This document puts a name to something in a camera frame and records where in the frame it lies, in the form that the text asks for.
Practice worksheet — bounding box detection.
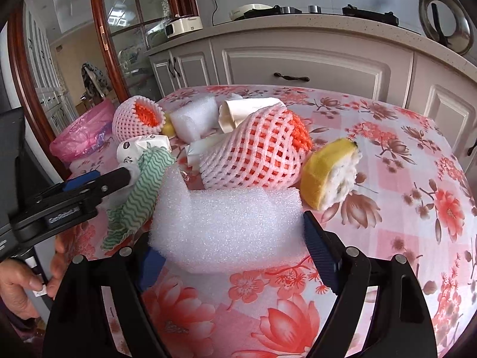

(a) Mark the black drawer handle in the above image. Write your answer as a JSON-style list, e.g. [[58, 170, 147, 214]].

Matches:
[[274, 71, 311, 82]]

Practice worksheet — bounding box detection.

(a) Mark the white foam sheet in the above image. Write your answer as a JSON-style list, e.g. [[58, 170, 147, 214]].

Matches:
[[148, 167, 311, 274]]

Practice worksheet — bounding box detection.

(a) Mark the chair with draped cloth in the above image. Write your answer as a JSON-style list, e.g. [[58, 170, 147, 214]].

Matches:
[[81, 62, 113, 102]]

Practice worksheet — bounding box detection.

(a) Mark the bitten banana piece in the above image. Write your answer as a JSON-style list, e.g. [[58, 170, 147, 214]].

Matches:
[[300, 138, 363, 212]]

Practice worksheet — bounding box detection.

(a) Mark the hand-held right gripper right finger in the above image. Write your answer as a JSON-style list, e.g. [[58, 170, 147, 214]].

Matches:
[[303, 210, 439, 358]]

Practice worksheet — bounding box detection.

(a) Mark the pink bagged trash bin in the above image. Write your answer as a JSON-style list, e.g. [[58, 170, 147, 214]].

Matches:
[[49, 99, 117, 163]]

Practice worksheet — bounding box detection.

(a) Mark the beige paper cup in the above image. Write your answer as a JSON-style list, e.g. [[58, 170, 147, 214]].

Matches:
[[218, 96, 287, 135]]

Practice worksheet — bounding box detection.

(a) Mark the folded white foam piece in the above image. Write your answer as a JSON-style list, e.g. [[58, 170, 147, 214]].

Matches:
[[171, 94, 221, 143]]

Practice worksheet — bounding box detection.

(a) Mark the white kitchen cabinet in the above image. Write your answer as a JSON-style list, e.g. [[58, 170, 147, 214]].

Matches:
[[145, 12, 477, 168]]

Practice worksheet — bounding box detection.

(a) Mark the floral pink tablecloth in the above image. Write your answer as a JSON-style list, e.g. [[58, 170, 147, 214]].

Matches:
[[60, 84, 477, 358]]

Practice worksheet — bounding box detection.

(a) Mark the white paper scrap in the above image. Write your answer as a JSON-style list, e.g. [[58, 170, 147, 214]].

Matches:
[[185, 135, 226, 166]]

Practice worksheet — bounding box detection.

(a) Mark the green wavy striped cloth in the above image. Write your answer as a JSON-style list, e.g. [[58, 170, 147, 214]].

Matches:
[[101, 146, 176, 251]]

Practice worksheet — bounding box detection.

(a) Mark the white countertop appliance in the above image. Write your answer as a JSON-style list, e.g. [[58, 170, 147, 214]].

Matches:
[[165, 14, 204, 38]]

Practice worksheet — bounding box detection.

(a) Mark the black gas stove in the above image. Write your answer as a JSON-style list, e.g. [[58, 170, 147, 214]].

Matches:
[[242, 4, 401, 27]]

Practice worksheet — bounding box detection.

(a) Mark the steel pan lid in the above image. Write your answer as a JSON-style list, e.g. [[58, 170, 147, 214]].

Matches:
[[418, 0, 475, 56]]

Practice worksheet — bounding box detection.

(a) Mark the yellow peel piece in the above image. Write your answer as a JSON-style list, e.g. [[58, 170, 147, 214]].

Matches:
[[161, 114, 176, 137]]

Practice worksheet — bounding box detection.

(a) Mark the person's left hand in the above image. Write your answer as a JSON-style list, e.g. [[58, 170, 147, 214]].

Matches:
[[0, 236, 71, 321]]

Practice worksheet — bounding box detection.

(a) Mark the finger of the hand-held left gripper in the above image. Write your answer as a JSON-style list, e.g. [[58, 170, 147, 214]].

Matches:
[[35, 170, 101, 201], [89, 166, 132, 204]]

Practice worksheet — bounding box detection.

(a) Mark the wooden glass door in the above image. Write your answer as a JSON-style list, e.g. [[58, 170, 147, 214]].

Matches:
[[89, 0, 200, 103]]

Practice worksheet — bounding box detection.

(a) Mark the small pink foam net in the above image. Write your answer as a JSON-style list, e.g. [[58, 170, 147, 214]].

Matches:
[[112, 95, 167, 146]]

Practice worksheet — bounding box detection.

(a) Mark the large pink foam net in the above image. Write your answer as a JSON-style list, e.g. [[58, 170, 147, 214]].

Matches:
[[199, 104, 314, 192]]

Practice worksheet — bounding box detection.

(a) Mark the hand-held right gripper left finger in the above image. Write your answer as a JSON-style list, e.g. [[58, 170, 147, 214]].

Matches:
[[44, 237, 170, 358]]

